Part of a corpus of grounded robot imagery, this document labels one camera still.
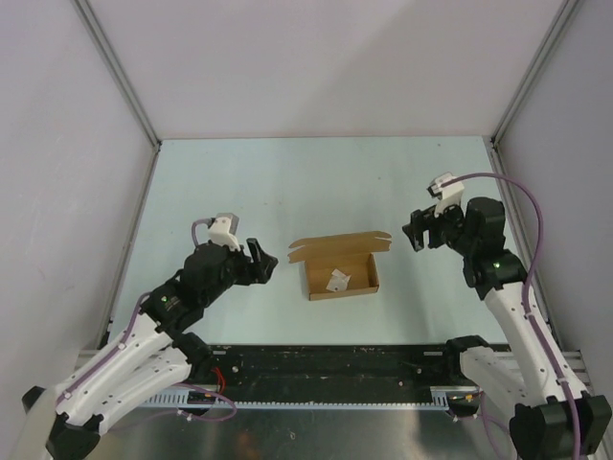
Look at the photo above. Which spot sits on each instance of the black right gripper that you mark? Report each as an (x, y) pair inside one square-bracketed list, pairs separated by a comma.
[(421, 220)]

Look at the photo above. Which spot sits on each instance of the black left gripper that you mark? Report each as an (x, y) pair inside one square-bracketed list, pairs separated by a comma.
[(262, 263)]

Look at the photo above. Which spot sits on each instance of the brown cardboard box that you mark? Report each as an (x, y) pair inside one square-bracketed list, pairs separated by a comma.
[(341, 265)]

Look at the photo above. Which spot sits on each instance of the small white plastic piece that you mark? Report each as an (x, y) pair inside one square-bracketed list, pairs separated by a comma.
[(338, 281)]

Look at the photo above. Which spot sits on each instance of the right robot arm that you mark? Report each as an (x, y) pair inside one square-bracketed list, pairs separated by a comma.
[(550, 413)]

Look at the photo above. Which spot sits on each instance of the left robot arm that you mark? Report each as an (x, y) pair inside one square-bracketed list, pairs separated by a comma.
[(156, 349)]

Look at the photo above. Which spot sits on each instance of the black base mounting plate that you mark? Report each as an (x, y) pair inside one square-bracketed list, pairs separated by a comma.
[(334, 374)]

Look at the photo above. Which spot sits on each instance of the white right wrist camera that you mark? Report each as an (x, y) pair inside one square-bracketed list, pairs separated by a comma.
[(447, 190)]

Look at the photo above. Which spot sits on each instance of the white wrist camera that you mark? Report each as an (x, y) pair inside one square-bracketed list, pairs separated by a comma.
[(222, 231), (447, 190)]

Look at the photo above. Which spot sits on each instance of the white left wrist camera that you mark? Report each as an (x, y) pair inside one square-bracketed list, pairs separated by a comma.
[(222, 231)]

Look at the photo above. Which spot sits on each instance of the right aluminium corner post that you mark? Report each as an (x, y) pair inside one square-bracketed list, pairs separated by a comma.
[(563, 18)]

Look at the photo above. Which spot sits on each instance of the aluminium corner post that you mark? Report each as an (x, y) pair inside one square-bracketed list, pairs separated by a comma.
[(115, 68), (563, 18)]

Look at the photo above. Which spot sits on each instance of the left aluminium corner post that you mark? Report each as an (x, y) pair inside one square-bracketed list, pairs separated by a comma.
[(115, 68)]

